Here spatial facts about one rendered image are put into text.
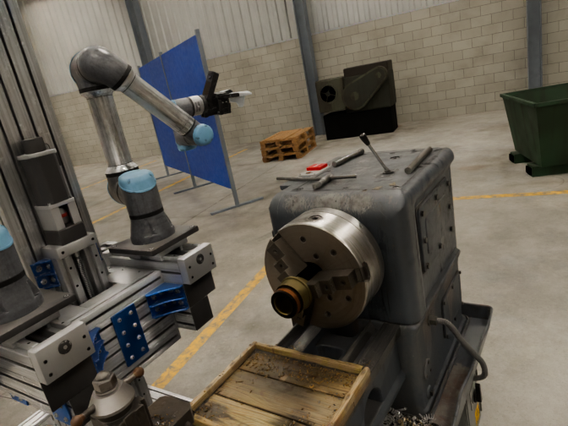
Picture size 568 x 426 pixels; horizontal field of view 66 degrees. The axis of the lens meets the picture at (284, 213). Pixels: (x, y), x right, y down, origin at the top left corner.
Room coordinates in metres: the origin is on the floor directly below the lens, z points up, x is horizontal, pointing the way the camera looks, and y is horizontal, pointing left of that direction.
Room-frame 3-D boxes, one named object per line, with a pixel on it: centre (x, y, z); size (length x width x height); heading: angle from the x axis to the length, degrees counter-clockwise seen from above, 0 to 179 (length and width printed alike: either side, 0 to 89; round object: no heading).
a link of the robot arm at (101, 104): (1.58, 0.54, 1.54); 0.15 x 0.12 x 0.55; 34
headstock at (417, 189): (1.45, -0.29, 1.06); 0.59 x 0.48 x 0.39; 144
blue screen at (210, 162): (7.79, 1.48, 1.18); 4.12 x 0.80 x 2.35; 25
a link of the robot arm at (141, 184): (1.48, 0.47, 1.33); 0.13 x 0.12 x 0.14; 34
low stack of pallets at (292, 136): (9.31, -0.39, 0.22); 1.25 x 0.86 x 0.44; 156
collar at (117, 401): (0.66, 0.36, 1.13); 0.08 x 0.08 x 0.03
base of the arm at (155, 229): (1.47, 0.46, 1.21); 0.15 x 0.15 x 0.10
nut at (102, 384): (0.66, 0.36, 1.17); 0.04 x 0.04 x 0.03
